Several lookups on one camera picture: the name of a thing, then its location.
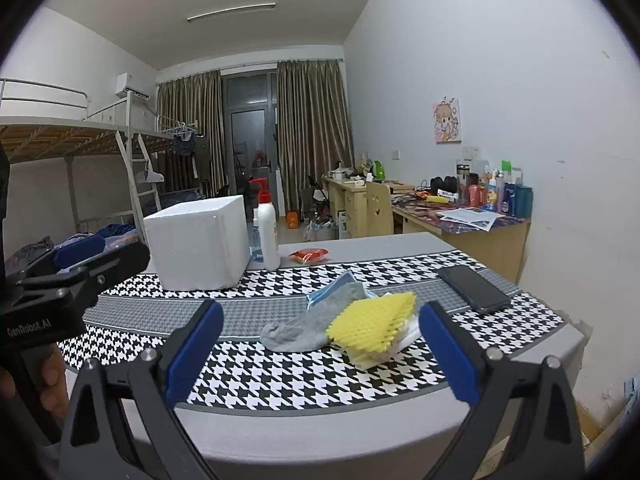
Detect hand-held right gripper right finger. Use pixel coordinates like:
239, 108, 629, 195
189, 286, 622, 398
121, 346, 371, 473
419, 301, 587, 480

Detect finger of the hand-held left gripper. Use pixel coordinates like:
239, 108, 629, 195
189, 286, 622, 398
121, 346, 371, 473
9, 236, 107, 282
16, 243, 151, 312

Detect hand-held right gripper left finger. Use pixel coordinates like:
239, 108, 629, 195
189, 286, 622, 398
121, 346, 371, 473
59, 299, 226, 480

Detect white foam box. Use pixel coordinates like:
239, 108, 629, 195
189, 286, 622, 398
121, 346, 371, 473
143, 195, 251, 292

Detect yellow foam net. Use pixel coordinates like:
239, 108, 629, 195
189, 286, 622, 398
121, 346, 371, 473
326, 292, 417, 354

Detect grey sock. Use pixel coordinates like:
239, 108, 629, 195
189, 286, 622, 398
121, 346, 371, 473
260, 281, 369, 353

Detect blue face mask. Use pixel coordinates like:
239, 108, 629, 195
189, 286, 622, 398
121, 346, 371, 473
306, 270, 375, 312

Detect person's left hand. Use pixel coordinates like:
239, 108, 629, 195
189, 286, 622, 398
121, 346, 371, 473
39, 352, 70, 421

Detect dark blue cloth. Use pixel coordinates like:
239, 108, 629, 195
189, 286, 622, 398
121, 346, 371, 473
97, 222, 137, 239

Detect grey cloth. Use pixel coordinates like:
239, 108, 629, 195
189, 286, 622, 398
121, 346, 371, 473
5, 236, 54, 274

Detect black smartphone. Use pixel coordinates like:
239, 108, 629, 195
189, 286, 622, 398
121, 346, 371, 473
438, 265, 512, 315

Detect white bed ladder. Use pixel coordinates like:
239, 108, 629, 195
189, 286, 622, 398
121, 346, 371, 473
116, 130, 164, 217

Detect houndstooth tablecloth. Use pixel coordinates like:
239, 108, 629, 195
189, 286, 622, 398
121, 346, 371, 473
56, 232, 586, 480

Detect wooden desk with printed cover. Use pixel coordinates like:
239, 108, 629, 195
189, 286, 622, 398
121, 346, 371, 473
392, 191, 532, 287

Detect clear blue spray bottle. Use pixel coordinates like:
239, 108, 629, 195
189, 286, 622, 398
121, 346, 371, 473
248, 208, 264, 263

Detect white metal bunk bed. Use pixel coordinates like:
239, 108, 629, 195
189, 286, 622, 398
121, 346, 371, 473
0, 78, 166, 271
145, 112, 207, 197

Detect dark hanging clothes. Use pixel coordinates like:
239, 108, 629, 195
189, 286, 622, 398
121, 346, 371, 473
169, 130, 207, 182

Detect printed paper sheets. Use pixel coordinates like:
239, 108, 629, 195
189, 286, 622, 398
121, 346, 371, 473
436, 207, 506, 233

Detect white pump bottle red cap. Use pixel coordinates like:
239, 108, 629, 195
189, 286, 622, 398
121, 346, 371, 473
248, 178, 282, 271

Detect red snack packet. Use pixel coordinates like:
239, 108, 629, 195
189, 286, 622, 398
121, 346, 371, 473
290, 247, 329, 265

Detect wooden chair with smiley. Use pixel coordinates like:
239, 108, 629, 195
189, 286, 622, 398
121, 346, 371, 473
365, 181, 395, 237

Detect dark thermos flask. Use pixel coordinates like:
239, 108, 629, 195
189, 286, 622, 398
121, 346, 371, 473
456, 162, 471, 206

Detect grey bucket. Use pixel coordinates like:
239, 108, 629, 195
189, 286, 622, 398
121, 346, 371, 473
306, 220, 337, 242

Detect brown curtain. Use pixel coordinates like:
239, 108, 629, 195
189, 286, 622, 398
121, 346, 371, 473
156, 70, 224, 199
276, 59, 355, 214

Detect white air conditioner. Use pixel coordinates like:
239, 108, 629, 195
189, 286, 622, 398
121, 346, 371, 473
115, 73, 152, 100

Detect light wooden desk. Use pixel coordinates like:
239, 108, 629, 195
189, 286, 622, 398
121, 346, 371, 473
320, 174, 417, 239

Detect glass balcony door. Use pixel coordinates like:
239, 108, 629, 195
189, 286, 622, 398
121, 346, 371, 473
222, 72, 279, 202

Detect ceiling light tube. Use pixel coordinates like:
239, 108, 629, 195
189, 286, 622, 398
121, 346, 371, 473
187, 2, 277, 23

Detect pink cartoon wall poster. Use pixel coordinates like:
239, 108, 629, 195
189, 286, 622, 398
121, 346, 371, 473
433, 98, 463, 144

